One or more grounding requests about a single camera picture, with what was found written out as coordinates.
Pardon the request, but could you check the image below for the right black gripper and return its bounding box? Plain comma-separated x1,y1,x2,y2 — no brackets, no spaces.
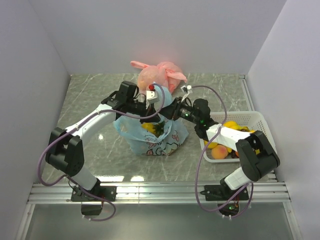
157,97,200,126

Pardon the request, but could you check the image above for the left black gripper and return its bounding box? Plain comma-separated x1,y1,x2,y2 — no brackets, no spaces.
127,99,162,124

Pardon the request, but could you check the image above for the fake pineapple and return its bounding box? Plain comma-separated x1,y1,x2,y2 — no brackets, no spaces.
152,121,165,138

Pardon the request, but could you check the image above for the blue plastic bag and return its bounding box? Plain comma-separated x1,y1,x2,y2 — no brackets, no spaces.
113,86,190,156

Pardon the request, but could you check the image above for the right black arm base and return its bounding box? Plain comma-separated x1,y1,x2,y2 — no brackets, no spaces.
200,185,250,217

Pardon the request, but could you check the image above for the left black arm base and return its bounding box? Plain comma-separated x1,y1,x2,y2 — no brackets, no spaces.
70,185,117,222

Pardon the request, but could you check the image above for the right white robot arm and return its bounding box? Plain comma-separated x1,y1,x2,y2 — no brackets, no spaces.
160,97,280,200

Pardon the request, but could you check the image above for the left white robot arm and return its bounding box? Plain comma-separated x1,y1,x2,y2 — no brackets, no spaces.
43,81,165,201

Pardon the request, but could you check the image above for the pink tied plastic bag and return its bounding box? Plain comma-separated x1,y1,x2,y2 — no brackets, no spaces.
130,61,188,93

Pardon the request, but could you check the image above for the yellow fake orange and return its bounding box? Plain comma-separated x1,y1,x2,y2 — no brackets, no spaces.
203,140,218,149

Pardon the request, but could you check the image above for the yellow fake banana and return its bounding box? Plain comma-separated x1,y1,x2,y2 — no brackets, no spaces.
223,121,254,133

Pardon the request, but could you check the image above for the fake peach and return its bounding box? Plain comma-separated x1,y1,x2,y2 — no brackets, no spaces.
211,145,229,160

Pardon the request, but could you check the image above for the white plastic basket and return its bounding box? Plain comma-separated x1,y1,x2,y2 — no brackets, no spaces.
203,111,277,163

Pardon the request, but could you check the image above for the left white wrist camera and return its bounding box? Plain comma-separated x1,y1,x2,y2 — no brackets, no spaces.
145,90,159,105

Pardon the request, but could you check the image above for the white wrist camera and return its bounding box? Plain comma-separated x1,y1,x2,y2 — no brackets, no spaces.
145,90,159,105
180,85,193,102

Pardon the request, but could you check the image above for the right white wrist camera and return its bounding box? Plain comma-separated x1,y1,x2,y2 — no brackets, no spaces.
180,85,193,102

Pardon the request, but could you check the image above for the aluminium rail frame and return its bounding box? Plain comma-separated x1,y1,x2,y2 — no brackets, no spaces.
14,74,303,240

